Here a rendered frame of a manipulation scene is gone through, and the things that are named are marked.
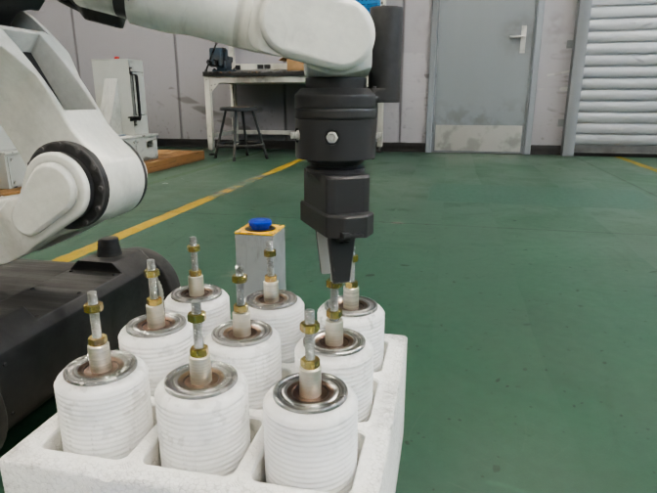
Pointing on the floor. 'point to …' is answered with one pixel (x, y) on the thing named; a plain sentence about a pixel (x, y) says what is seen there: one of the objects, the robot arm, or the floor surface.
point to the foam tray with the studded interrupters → (107, 474)
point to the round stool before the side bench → (236, 131)
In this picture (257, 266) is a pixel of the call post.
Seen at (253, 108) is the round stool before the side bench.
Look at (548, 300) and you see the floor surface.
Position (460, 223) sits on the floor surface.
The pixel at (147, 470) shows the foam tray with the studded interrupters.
